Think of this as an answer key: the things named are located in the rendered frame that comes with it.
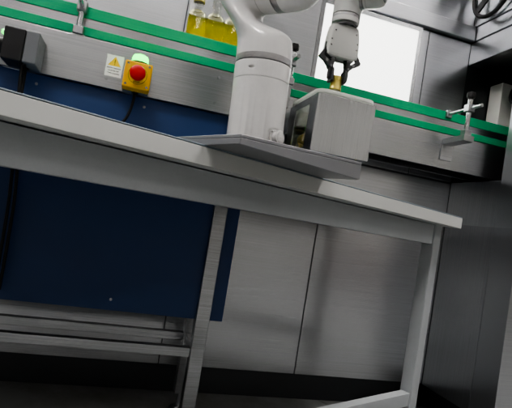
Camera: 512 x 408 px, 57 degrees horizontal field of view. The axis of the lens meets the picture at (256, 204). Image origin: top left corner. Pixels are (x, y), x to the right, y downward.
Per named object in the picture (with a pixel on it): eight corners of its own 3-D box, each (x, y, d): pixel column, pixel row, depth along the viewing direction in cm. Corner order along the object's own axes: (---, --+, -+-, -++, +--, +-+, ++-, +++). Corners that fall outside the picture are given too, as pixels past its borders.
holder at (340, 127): (326, 168, 153) (333, 122, 154) (367, 161, 127) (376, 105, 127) (276, 159, 149) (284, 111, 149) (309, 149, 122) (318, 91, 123)
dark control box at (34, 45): (40, 74, 121) (46, 43, 122) (34, 66, 114) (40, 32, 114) (6, 67, 119) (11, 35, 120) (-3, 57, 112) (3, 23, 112)
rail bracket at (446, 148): (446, 162, 167) (455, 100, 168) (480, 158, 151) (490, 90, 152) (435, 159, 166) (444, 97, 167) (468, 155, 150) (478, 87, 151)
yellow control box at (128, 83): (147, 98, 129) (151, 72, 129) (148, 92, 121) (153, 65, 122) (121, 92, 127) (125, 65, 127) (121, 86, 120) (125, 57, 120)
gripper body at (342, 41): (355, 32, 147) (349, 67, 146) (325, 24, 144) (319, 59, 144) (365, 23, 139) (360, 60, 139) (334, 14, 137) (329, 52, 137)
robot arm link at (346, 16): (353, 26, 147) (352, 35, 147) (327, 19, 145) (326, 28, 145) (366, 15, 139) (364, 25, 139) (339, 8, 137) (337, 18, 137)
